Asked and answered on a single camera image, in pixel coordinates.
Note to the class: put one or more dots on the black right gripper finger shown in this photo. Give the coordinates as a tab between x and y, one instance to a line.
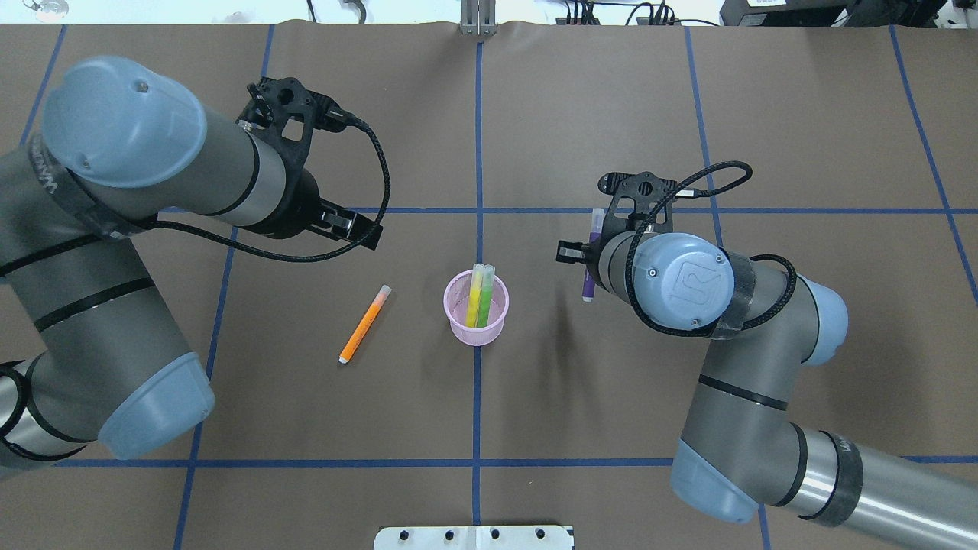
573	252

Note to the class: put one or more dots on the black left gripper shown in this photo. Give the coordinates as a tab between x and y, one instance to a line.
299	202

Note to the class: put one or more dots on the green highlighter pen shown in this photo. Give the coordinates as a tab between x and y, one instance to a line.
485	296

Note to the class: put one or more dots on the orange highlighter pen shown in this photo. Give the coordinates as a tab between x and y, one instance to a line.
364	325

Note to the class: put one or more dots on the yellow highlighter pen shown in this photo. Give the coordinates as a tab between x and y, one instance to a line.
473	296

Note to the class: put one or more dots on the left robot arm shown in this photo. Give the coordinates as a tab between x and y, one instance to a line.
123	150

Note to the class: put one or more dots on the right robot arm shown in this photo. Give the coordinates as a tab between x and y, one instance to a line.
738	450

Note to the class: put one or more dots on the pink mesh pen holder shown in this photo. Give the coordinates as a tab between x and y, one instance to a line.
454	303

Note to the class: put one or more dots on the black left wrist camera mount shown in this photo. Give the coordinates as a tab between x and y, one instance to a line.
284	114

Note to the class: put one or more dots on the aluminium frame post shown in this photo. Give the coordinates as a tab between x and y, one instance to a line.
478	18

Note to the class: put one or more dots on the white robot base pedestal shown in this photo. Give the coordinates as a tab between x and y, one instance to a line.
476	537

